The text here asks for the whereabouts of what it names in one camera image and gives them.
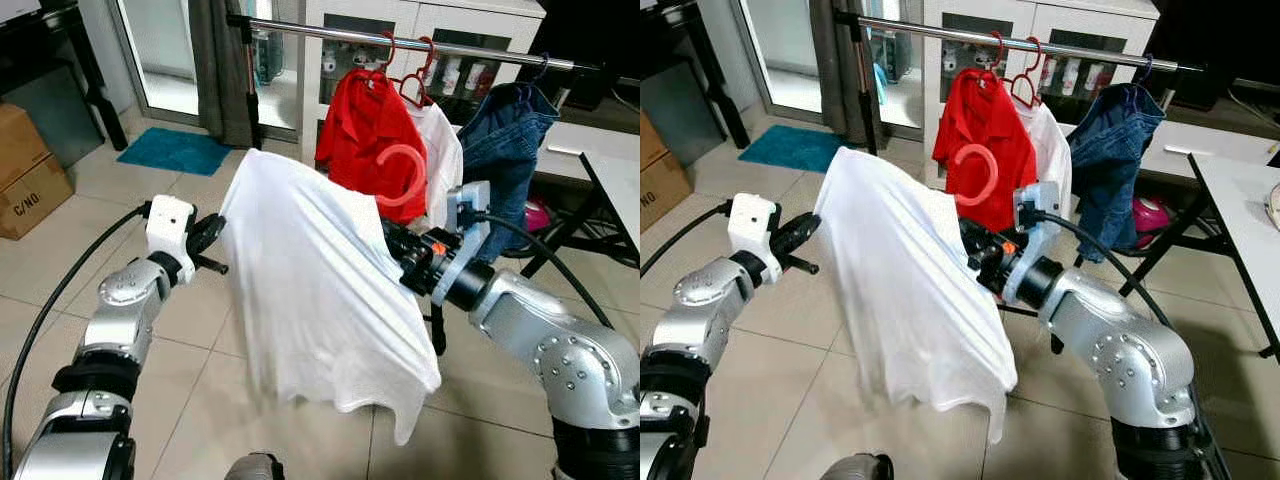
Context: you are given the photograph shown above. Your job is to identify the white glass door cabinet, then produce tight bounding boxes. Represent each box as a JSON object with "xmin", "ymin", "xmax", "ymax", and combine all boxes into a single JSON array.
[
  {"xmin": 922, "ymin": 0, "xmax": 1161, "ymax": 161},
  {"xmin": 298, "ymin": 0, "xmax": 546, "ymax": 166}
]

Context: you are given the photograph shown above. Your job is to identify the red shirt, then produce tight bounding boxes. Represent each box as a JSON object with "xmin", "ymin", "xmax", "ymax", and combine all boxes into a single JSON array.
[
  {"xmin": 315, "ymin": 68, "xmax": 431, "ymax": 223},
  {"xmin": 932, "ymin": 68, "xmax": 1041, "ymax": 233}
]

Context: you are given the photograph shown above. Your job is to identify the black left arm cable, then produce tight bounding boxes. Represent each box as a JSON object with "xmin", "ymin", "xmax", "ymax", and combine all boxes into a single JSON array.
[
  {"xmin": 0, "ymin": 203, "xmax": 151, "ymax": 456},
  {"xmin": 640, "ymin": 200, "xmax": 733, "ymax": 279}
]

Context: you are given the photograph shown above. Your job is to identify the grey metal box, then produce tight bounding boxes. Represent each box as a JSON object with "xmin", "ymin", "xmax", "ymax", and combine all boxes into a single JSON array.
[
  {"xmin": 640, "ymin": 60, "xmax": 723, "ymax": 166},
  {"xmin": 0, "ymin": 65, "xmax": 101, "ymax": 166}
]

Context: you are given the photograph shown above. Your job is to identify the chrome clothes rack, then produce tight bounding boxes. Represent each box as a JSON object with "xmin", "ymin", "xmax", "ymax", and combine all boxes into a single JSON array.
[
  {"xmin": 833, "ymin": 10, "xmax": 1208, "ymax": 158},
  {"xmin": 226, "ymin": 12, "xmax": 603, "ymax": 151}
]

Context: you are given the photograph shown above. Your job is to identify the small cardboard box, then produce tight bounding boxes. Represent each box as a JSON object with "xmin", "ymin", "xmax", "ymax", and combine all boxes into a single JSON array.
[{"xmin": 0, "ymin": 153, "xmax": 76, "ymax": 242}]

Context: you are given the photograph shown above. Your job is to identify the red plastic hanger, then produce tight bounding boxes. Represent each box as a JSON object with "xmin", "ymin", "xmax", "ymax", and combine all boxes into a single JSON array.
[
  {"xmin": 398, "ymin": 37, "xmax": 439, "ymax": 109},
  {"xmin": 345, "ymin": 30, "xmax": 401, "ymax": 91},
  {"xmin": 960, "ymin": 30, "xmax": 1009, "ymax": 91},
  {"xmin": 1008, "ymin": 37, "xmax": 1044, "ymax": 109},
  {"xmin": 375, "ymin": 143, "xmax": 428, "ymax": 209},
  {"xmin": 952, "ymin": 143, "xmax": 1001, "ymax": 208}
]

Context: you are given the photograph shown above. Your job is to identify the white t-shirt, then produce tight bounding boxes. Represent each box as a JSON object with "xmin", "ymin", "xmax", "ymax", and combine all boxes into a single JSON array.
[
  {"xmin": 218, "ymin": 148, "xmax": 443, "ymax": 446},
  {"xmin": 812, "ymin": 145, "xmax": 1021, "ymax": 446}
]

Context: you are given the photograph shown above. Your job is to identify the white side table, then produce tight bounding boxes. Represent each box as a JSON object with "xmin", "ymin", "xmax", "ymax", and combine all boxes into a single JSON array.
[
  {"xmin": 1140, "ymin": 120, "xmax": 1280, "ymax": 186},
  {"xmin": 545, "ymin": 120, "xmax": 641, "ymax": 161}
]

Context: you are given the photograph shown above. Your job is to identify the grey curtain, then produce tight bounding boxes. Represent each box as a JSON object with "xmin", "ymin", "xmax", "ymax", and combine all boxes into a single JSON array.
[
  {"xmin": 188, "ymin": 0, "xmax": 261, "ymax": 149},
  {"xmin": 808, "ymin": 0, "xmax": 871, "ymax": 151}
]

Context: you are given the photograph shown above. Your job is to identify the plain white shirt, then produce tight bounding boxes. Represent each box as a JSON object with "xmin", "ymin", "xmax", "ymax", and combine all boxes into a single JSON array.
[
  {"xmin": 415, "ymin": 100, "xmax": 464, "ymax": 229},
  {"xmin": 1025, "ymin": 100, "xmax": 1073, "ymax": 216}
]

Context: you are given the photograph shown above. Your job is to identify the glass sliding door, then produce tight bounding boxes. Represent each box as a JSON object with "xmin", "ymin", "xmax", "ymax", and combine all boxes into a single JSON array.
[
  {"xmin": 735, "ymin": 0, "xmax": 816, "ymax": 126},
  {"xmin": 110, "ymin": 0, "xmax": 201, "ymax": 126}
]

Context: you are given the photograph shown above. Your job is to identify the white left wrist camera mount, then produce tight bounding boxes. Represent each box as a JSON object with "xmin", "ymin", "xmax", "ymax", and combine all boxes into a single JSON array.
[
  {"xmin": 728, "ymin": 192, "xmax": 783, "ymax": 286},
  {"xmin": 145, "ymin": 195, "xmax": 198, "ymax": 286}
]

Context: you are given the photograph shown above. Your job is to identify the blue floor mat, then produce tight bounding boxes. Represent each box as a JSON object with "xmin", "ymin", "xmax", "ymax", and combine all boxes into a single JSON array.
[
  {"xmin": 117, "ymin": 127, "xmax": 233, "ymax": 178},
  {"xmin": 738, "ymin": 125, "xmax": 851, "ymax": 173}
]

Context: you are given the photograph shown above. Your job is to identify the white table black frame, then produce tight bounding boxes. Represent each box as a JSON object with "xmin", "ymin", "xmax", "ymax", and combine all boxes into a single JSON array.
[
  {"xmin": 1120, "ymin": 150, "xmax": 1280, "ymax": 361},
  {"xmin": 520, "ymin": 150, "xmax": 641, "ymax": 276}
]

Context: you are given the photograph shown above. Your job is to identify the blue jeans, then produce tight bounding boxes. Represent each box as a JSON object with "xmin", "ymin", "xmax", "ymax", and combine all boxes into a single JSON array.
[
  {"xmin": 1068, "ymin": 82, "xmax": 1168, "ymax": 263},
  {"xmin": 458, "ymin": 82, "xmax": 561, "ymax": 263}
]

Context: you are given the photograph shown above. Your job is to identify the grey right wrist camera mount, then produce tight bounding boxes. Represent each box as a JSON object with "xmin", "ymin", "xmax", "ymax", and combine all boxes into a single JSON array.
[
  {"xmin": 432, "ymin": 180, "xmax": 493, "ymax": 306},
  {"xmin": 1003, "ymin": 182, "xmax": 1063, "ymax": 306}
]

